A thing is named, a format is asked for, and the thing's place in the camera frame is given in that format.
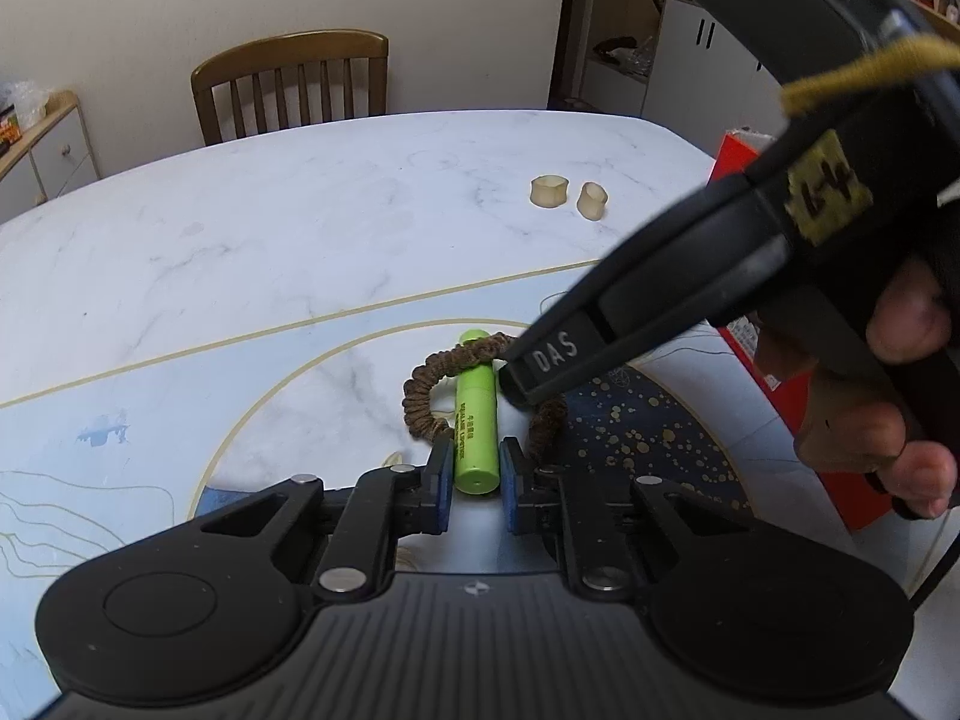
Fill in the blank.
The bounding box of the white sideboard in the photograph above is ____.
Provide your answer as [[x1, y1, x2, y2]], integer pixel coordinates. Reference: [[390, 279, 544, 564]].
[[0, 90, 103, 225]]

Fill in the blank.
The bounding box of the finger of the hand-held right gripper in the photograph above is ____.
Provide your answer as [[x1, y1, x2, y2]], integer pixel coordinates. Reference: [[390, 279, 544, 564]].
[[499, 169, 797, 408]]

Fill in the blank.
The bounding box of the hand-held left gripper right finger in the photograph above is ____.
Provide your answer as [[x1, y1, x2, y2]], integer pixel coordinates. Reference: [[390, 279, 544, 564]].
[[499, 436, 752, 591]]

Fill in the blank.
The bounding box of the clear plastic bag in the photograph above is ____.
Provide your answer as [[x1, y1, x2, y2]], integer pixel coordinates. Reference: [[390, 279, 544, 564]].
[[0, 78, 51, 130]]

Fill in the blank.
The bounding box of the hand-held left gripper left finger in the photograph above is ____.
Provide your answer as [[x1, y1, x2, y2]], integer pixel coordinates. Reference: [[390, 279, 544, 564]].
[[197, 438, 457, 602]]

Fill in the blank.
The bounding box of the green tube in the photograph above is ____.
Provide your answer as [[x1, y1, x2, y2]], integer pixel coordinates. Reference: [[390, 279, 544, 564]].
[[452, 328, 501, 498]]

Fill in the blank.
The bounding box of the brown wooden chair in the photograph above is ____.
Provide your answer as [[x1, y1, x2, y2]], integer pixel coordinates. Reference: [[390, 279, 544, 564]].
[[190, 30, 390, 148]]

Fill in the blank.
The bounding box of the printed table mat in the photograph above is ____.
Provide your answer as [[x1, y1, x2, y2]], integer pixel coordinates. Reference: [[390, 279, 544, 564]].
[[0, 261, 752, 720]]

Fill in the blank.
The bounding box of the white floor cabinet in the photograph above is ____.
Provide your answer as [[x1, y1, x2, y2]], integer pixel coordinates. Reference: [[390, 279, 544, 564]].
[[642, 0, 797, 167]]

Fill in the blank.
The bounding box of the red cardboard box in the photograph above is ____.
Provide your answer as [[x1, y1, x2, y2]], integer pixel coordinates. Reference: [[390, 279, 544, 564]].
[[708, 129, 932, 535]]

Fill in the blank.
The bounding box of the person's right hand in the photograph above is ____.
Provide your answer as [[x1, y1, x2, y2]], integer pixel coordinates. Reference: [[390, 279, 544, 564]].
[[793, 257, 960, 521]]

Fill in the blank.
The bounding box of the black cable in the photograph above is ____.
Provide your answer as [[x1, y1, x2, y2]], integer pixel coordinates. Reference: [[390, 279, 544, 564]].
[[907, 523, 955, 604]]

